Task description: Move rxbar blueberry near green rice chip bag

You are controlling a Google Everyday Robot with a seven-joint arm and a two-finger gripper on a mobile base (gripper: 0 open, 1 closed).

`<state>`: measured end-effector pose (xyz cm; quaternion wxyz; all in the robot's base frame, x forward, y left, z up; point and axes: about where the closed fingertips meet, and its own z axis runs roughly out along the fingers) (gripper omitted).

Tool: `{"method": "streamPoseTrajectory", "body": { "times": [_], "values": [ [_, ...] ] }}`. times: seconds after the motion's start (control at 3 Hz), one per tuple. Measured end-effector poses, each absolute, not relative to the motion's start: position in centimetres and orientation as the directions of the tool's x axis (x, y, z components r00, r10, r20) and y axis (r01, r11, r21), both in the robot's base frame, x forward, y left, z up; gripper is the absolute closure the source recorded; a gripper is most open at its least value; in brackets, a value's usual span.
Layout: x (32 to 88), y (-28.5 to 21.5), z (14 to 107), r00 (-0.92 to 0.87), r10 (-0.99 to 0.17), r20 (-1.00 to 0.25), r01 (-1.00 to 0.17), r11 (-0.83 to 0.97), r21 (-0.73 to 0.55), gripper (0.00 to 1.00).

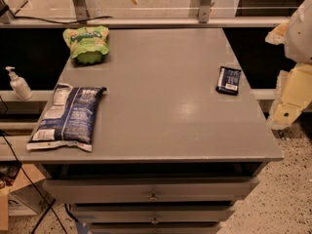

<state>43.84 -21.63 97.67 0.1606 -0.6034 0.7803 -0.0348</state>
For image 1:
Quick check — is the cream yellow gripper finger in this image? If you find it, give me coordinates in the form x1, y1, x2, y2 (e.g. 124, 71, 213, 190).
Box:
267, 63, 312, 130
265, 21, 289, 45

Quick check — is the blue rxbar blueberry wrapper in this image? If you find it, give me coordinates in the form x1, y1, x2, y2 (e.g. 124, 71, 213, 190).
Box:
215, 66, 241, 96

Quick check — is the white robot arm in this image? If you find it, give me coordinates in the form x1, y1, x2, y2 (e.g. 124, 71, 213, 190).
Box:
265, 0, 312, 130

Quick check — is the green rice chip bag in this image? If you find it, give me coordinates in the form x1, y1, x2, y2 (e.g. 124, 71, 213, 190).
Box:
62, 25, 109, 64

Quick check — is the blue white chip bag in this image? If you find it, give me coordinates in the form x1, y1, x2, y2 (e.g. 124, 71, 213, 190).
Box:
26, 83, 106, 152

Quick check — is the grey drawer cabinet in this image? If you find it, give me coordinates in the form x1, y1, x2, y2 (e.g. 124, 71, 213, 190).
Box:
19, 27, 285, 234

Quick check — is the top grey drawer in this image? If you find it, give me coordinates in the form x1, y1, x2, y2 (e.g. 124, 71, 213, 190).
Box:
43, 176, 259, 204

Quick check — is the grey drawer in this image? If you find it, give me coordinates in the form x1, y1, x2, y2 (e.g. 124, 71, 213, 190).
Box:
90, 223, 221, 234
72, 204, 234, 224
43, 176, 259, 204

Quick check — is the bottom grey drawer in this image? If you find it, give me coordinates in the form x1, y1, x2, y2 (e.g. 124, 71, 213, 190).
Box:
90, 223, 221, 234

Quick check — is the middle grey drawer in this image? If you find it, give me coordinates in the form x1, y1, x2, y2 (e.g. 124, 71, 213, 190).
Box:
72, 204, 234, 224

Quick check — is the white pump sanitizer bottle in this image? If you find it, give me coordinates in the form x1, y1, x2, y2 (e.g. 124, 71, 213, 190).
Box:
6, 66, 33, 100

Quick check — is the cardboard box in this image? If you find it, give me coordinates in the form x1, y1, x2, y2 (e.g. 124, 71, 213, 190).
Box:
0, 164, 52, 231

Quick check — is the right grey metal bracket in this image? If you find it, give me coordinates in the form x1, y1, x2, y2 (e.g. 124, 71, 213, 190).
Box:
198, 0, 212, 23

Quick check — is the grey metal bracket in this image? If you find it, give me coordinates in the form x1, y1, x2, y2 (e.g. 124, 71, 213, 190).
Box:
198, 0, 212, 23
72, 0, 89, 21

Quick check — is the left grey metal bracket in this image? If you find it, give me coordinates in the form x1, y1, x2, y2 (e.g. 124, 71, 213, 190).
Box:
72, 0, 89, 21

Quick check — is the black cable on ledge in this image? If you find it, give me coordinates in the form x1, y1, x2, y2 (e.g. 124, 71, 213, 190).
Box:
13, 15, 113, 25

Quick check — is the black cable on floor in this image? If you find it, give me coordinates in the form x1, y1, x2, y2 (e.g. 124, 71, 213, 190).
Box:
0, 96, 69, 234

